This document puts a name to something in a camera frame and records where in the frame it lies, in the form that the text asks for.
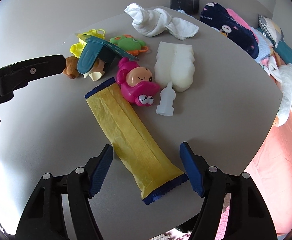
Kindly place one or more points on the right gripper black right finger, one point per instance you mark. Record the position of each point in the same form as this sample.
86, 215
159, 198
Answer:
248, 218

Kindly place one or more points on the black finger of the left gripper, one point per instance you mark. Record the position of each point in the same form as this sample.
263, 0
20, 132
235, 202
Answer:
34, 69

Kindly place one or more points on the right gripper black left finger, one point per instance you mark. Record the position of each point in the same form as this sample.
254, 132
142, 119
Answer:
43, 216

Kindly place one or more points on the brown bear toy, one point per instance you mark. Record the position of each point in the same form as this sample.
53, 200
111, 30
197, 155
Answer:
71, 67

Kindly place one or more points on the yellow frog sand mould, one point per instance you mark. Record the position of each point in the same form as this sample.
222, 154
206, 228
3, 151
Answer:
77, 48

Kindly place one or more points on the teal cardboard blister package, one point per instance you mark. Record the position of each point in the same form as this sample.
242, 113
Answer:
97, 55

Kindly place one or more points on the yellow snack wrapper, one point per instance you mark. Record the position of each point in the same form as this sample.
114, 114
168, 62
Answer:
153, 172

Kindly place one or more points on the green orange seahorse toy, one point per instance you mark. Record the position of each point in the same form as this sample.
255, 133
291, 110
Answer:
130, 44

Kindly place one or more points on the pink monkey toy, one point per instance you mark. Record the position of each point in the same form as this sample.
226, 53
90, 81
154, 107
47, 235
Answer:
136, 83

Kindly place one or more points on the white towel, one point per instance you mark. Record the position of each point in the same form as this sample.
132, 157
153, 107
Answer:
153, 22

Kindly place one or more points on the small white plastic bottle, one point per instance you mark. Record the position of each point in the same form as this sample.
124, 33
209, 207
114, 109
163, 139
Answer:
168, 96

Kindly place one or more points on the white foam packing piece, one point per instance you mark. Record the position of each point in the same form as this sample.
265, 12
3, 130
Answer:
175, 64

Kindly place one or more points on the pink bed sheet mattress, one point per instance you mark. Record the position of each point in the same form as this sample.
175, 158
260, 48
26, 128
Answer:
271, 170

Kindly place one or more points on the white goose plush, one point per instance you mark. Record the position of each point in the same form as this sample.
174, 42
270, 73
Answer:
283, 76

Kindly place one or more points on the light blue knitted blanket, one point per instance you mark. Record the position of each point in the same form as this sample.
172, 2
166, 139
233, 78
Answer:
265, 46

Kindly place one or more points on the patterned grey yellow pillow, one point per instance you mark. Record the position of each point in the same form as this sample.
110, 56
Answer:
271, 30

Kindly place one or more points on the navy rabbit print blanket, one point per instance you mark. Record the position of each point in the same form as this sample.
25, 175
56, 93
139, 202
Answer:
217, 17

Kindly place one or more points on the pink fleece blanket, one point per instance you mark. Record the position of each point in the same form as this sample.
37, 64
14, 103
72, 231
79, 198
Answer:
240, 21

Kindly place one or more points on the black wall switch panel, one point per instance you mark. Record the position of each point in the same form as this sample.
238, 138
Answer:
190, 7

